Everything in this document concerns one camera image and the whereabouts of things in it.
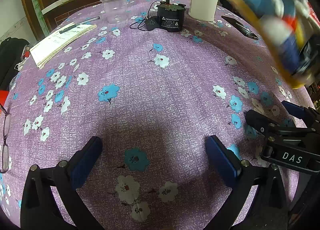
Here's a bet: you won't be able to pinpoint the black bag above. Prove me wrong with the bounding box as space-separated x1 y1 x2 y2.
0 37 29 91

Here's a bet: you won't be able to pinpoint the eyeglasses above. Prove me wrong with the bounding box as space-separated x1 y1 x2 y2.
1 104 11 174

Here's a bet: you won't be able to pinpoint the clear plastic cup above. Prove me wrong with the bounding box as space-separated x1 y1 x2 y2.
100 0 128 24

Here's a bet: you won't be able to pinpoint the white plastic jar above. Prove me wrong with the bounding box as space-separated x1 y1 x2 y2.
188 0 218 22

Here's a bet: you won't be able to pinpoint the yellow cardboard box tray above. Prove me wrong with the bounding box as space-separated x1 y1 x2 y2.
228 0 319 89

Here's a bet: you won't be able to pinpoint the black power adapter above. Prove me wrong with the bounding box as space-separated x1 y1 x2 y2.
144 16 159 31

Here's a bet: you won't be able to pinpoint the black smartphone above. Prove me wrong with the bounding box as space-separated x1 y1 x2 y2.
222 16 259 40

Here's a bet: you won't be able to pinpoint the white paper notebook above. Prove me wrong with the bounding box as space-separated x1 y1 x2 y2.
30 23 97 69

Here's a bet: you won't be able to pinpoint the purple floral tablecloth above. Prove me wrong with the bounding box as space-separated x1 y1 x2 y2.
1 0 312 229

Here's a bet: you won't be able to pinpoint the black cylindrical motor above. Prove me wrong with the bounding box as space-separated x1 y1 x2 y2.
157 0 185 32

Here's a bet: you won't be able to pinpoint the black pen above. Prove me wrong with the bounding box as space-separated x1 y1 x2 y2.
59 16 100 34

